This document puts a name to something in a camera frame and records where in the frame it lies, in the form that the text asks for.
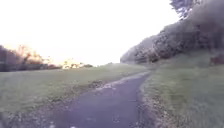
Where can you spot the grey asphalt path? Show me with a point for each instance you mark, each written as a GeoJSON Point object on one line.
{"type": "Point", "coordinates": [110, 106]}

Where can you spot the row of dark trees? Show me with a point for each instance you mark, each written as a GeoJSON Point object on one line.
{"type": "Point", "coordinates": [186, 36]}

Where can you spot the row of reddish bushes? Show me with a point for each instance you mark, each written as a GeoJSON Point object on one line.
{"type": "Point", "coordinates": [20, 61]}

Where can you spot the grass field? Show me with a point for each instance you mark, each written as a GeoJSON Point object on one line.
{"type": "Point", "coordinates": [43, 86]}

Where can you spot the grass slope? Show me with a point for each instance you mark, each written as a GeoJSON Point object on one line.
{"type": "Point", "coordinates": [186, 90]}

